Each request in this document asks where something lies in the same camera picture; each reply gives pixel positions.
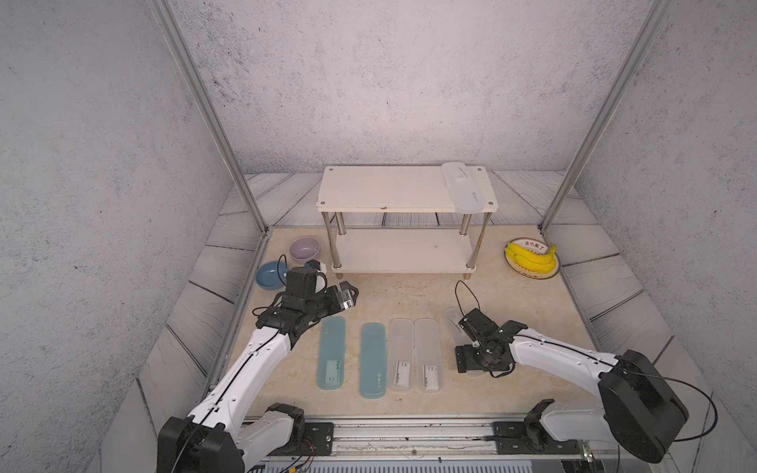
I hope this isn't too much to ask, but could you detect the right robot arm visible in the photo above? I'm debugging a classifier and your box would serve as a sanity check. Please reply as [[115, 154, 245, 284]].
[[455, 309, 689, 463]]

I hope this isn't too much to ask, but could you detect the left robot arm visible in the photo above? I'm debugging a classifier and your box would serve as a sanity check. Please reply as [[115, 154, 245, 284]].
[[157, 260, 359, 472]]

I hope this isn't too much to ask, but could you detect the left green pencil case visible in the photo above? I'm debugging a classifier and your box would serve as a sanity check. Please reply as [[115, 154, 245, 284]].
[[317, 315, 346, 390]]

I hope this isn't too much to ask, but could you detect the green pencil case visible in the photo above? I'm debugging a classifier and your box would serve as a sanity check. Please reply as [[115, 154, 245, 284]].
[[317, 315, 346, 390], [359, 322, 388, 399]]

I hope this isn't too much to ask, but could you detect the right green pencil case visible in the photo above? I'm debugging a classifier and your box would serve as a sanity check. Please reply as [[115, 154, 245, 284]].
[[359, 322, 388, 399]]

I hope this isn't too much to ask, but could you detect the white two-tier shelf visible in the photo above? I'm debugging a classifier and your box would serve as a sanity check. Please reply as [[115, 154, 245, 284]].
[[317, 166, 499, 278]]

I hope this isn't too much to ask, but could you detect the purple bowl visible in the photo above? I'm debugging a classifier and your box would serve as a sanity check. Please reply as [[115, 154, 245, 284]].
[[289, 236, 321, 264]]

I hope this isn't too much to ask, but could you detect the blue bowl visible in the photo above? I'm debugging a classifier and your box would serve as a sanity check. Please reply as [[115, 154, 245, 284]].
[[255, 260, 288, 291]]

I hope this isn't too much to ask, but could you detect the yellow banana bunch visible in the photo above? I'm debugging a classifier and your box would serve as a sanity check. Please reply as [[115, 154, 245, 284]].
[[506, 244, 558, 274]]

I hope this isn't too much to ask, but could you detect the round enamel plate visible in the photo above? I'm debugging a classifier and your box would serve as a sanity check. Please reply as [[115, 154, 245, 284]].
[[504, 238, 561, 280]]

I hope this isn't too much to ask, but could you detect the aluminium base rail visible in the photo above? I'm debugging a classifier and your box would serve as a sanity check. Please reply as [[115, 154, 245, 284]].
[[170, 416, 681, 473]]

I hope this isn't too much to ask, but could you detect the left aluminium frame post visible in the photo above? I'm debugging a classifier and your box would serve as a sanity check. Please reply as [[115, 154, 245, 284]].
[[148, 0, 268, 234]]

